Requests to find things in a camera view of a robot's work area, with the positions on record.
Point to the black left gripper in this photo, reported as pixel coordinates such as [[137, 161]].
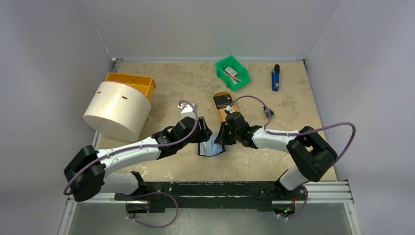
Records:
[[205, 132]]

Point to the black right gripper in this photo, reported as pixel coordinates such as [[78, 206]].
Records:
[[226, 132]]

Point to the blue leather card holder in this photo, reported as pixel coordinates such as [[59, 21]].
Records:
[[210, 148]]

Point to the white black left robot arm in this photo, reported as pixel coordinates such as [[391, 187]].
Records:
[[86, 172]]

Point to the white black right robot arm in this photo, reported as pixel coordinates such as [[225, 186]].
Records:
[[312, 155]]

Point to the black VIP credit cards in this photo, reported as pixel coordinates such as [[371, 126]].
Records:
[[222, 101]]

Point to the tan oval plastic tray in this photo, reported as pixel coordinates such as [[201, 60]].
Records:
[[221, 112]]

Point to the items inside green bin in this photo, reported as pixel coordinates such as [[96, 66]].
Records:
[[231, 73]]

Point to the green plastic bin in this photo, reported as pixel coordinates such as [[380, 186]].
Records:
[[232, 62]]

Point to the yellow wooden box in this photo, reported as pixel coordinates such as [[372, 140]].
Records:
[[145, 84]]

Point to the blue stapler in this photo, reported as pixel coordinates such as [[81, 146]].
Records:
[[275, 78]]

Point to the white cylindrical container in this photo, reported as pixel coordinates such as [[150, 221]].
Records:
[[118, 111]]

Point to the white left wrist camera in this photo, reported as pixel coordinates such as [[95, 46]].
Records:
[[187, 110]]

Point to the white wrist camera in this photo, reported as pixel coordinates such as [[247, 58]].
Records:
[[229, 110], [187, 110]]

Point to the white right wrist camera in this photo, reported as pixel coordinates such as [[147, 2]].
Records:
[[229, 110]]

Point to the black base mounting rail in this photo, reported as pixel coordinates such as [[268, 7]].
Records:
[[263, 196]]

